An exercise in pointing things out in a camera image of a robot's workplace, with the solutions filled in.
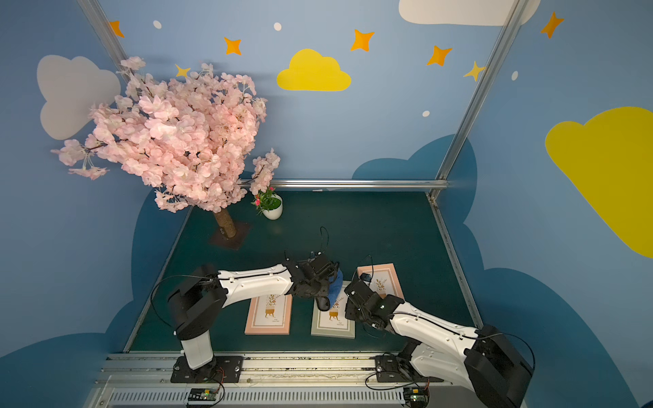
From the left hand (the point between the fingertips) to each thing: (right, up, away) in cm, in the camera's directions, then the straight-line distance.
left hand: (326, 287), depth 88 cm
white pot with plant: (-24, +30, +14) cm, 41 cm away
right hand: (+9, -6, -3) cm, 11 cm away
